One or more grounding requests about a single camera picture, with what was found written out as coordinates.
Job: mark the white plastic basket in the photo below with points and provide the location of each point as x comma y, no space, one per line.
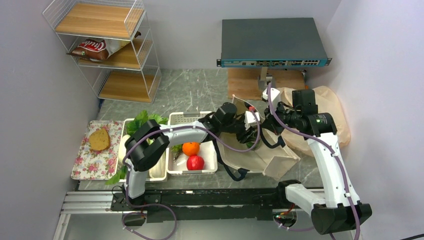
207,150
158,173

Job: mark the floral pattern tray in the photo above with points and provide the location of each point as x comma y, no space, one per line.
98,165

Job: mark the left white plastic basket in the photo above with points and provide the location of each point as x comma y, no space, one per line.
158,173

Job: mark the orange fruit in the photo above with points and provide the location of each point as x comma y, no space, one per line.
191,148

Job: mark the wooden board with metal stand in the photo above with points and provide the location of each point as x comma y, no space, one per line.
243,82

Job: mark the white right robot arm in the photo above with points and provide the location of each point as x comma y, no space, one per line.
340,208

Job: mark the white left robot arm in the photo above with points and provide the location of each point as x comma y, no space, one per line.
146,146

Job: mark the right white plastic basket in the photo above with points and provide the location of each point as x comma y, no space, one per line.
207,150

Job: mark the red pepper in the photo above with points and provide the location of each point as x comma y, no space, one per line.
195,163

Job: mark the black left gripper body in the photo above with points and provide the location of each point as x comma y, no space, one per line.
238,128

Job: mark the dark grey network switch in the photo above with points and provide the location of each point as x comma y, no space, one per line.
271,42

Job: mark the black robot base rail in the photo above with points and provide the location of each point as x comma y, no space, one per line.
159,205

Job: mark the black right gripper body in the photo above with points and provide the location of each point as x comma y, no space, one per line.
288,117

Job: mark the red chips snack bag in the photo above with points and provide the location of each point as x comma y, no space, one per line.
98,49

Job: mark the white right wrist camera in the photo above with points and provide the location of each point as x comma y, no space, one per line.
270,95

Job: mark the green glass bottle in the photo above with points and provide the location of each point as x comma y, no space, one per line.
251,141

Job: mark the large white daikon radish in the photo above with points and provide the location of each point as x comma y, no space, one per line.
134,125

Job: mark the beige canvas tote bag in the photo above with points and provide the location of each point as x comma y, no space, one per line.
271,162

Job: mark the brown bread slice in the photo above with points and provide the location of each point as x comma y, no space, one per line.
99,140

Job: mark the green lettuce leaf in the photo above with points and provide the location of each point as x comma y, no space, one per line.
158,118

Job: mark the orange plastic grocery bag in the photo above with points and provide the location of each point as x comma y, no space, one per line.
327,102

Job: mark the white wire wooden shelf rack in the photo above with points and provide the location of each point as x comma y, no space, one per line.
130,76

